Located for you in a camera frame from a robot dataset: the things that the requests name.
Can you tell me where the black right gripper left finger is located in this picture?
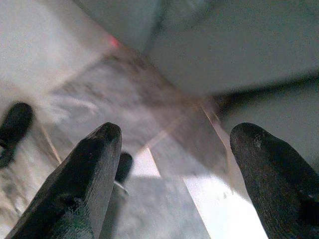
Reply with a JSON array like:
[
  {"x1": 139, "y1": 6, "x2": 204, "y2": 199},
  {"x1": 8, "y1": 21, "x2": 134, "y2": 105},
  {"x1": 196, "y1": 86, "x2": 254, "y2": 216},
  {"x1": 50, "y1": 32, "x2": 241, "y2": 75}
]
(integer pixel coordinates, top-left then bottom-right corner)
[{"x1": 4, "y1": 121, "x2": 123, "y2": 239}]

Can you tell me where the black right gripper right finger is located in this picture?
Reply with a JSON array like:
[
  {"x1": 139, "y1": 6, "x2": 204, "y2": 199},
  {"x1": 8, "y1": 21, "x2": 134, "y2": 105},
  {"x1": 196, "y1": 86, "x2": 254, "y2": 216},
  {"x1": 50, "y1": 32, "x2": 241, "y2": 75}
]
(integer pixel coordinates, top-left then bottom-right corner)
[{"x1": 229, "y1": 122, "x2": 319, "y2": 239}]

